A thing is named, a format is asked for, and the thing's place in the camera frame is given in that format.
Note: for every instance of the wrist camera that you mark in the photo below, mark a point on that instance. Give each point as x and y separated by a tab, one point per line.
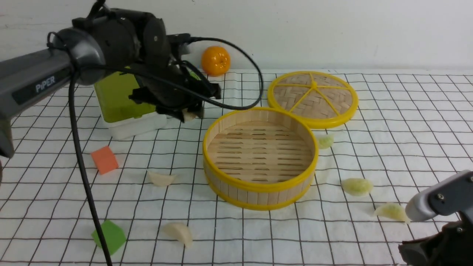
179	44
453	195

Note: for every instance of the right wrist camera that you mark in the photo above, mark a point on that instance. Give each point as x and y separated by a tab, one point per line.
453	195

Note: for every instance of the green dumpling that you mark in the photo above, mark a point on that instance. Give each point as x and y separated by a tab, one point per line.
325	141
357	187
393	211

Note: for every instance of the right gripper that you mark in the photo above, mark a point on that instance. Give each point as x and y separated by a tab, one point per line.
453	246

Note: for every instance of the orange toy fruit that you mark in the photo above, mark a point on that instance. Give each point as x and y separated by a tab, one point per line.
215	61

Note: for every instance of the bamboo steamer tray yellow rim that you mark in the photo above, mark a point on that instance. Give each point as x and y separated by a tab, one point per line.
259	159

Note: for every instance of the green foam cube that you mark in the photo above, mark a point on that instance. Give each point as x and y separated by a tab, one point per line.
114	236

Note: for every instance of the orange foam cube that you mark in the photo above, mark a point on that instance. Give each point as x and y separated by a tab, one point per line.
104	160

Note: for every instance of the white black-grid tablecloth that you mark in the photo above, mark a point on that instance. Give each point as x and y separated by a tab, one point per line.
411	131

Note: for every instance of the green lid white box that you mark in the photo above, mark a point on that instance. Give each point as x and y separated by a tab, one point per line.
122	116

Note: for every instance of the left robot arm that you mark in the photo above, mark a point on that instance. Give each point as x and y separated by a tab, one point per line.
95	47

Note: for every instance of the white dumpling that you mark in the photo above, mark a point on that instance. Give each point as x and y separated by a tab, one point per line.
160	180
179	232
188	116

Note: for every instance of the bamboo steamer lid yellow rim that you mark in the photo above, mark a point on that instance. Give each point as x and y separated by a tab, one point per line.
320	100

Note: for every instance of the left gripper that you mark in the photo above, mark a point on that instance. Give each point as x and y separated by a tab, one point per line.
169	100

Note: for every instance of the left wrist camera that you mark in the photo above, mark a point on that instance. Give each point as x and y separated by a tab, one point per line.
179	44

